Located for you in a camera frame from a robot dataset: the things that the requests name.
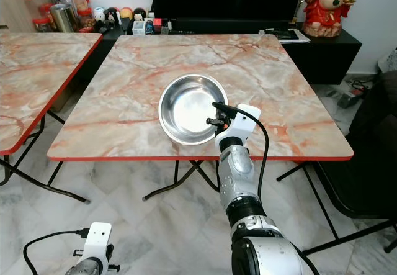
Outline round stainless steel bowl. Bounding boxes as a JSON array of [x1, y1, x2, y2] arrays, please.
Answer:
[[158, 74, 229, 147]]

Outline large marble pattern folding table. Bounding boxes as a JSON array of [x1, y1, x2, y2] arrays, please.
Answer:
[[47, 34, 397, 255]]

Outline papers with black remote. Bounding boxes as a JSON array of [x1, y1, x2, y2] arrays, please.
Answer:
[[279, 27, 311, 43]]

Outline small clear plastic box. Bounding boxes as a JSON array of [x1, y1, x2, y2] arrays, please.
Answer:
[[132, 20, 146, 36]]

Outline yellow and black small figurine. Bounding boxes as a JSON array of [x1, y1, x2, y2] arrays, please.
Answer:
[[120, 7, 135, 29]]

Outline dark upholstered chair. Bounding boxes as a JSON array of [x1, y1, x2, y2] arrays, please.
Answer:
[[315, 69, 397, 221]]

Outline white small figurine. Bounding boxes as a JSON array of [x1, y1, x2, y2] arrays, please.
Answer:
[[92, 7, 107, 27]]

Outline red laughing buddha statue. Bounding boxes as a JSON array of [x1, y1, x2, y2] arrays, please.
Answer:
[[304, 0, 359, 38]]

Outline marble pattern red-edged side table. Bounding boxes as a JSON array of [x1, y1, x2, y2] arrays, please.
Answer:
[[0, 32, 104, 204]]

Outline stainless steel canister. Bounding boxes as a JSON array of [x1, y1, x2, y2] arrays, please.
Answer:
[[50, 4, 77, 34]]

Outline small red-lidded jar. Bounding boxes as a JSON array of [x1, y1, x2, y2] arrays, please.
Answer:
[[32, 18, 51, 34]]

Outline light wooden cabinet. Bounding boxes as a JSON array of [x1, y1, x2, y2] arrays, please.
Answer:
[[0, 0, 55, 32]]

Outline tall red-lidded clear jar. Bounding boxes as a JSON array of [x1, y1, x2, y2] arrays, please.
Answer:
[[25, 0, 42, 21]]

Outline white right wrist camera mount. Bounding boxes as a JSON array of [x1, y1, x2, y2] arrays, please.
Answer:
[[214, 104, 262, 142]]

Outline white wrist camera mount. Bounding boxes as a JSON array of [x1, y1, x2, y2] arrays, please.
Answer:
[[214, 104, 262, 142], [82, 222, 114, 269]]

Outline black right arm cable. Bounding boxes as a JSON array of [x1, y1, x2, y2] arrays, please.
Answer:
[[212, 101, 271, 201]]

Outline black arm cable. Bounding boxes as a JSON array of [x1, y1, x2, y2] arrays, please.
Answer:
[[23, 227, 91, 275], [212, 101, 271, 201]]

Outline power strip with cables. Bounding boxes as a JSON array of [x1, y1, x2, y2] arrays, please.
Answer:
[[335, 76, 373, 109]]

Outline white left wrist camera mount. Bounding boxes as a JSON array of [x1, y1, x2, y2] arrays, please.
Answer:
[[82, 222, 114, 269]]

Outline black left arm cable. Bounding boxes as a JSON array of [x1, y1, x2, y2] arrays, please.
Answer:
[[23, 227, 91, 275]]

